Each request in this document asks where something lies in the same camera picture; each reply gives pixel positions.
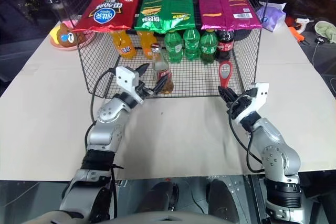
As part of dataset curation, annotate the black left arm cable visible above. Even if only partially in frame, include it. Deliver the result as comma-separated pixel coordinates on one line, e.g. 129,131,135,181
84,68,118,146

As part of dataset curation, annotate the green soda plastic bottle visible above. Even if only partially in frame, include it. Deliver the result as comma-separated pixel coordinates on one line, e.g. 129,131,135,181
164,29,184,64
183,27,201,61
199,29,218,65

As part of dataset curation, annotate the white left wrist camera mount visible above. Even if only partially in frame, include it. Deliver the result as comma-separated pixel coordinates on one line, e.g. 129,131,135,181
115,66,145,105

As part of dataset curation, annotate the red chip bag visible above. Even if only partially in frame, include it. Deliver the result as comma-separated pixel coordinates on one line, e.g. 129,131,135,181
70,0,144,34

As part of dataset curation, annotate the green chip bag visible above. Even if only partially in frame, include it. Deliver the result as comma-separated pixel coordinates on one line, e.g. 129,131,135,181
134,0,196,35

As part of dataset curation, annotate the glass cola bottle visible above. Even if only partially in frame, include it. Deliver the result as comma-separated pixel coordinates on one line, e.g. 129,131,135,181
151,43,175,94

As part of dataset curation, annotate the red bottle opener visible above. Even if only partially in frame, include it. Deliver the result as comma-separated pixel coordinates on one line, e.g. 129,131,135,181
218,60,234,89

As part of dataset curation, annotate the pink plate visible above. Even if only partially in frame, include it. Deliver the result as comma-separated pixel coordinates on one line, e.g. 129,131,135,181
51,19,97,52

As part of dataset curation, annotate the white glue gun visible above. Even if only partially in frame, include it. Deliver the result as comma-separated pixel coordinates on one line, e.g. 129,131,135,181
293,17,314,35

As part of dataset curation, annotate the orange tool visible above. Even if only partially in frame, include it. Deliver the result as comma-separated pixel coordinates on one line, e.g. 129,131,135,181
285,17,306,41

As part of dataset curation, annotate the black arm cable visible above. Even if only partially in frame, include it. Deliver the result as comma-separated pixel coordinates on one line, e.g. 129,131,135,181
227,90,266,174
84,68,118,146

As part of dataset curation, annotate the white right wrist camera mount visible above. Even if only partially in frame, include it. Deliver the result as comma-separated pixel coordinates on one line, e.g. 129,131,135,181
234,82,270,125

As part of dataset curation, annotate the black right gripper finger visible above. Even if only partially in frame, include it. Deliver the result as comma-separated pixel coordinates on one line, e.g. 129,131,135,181
219,90,238,104
218,85,240,99

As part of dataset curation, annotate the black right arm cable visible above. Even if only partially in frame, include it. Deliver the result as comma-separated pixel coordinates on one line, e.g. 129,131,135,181
227,90,266,174

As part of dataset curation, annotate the orange soda plastic bottle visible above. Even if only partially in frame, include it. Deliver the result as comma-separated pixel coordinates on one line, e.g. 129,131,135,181
136,30,158,60
112,30,137,59

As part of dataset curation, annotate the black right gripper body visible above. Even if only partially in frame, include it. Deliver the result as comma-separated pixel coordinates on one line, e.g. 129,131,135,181
226,93,254,116

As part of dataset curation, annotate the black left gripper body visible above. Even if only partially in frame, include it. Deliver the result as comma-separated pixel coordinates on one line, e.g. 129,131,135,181
134,80,155,99

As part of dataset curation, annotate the dark cola plastic bottle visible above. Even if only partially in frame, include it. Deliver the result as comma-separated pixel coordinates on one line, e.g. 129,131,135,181
215,29,235,61

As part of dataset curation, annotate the black wire mesh rack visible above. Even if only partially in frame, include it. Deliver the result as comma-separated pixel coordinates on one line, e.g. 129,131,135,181
77,5,263,99

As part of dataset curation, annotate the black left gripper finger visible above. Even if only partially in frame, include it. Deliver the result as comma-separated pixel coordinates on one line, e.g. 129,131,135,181
135,62,150,81
153,74,169,96

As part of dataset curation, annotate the brown and yellow plush toy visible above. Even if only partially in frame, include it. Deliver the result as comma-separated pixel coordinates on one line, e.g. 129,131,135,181
50,22,89,47

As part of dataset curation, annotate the thin black cable with puck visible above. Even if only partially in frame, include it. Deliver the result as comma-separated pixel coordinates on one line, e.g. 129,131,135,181
311,37,336,83

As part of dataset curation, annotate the pale green plush toy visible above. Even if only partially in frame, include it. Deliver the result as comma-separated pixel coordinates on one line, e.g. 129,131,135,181
314,20,336,44

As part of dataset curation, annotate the lilac plastic bag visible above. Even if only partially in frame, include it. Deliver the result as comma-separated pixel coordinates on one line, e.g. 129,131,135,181
255,2,287,33

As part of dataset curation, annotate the purple chip bag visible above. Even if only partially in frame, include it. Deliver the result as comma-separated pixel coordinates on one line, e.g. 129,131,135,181
196,0,263,31

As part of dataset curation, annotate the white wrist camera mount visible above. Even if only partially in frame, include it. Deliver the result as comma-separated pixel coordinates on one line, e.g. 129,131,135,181
234,82,270,125
115,66,145,105

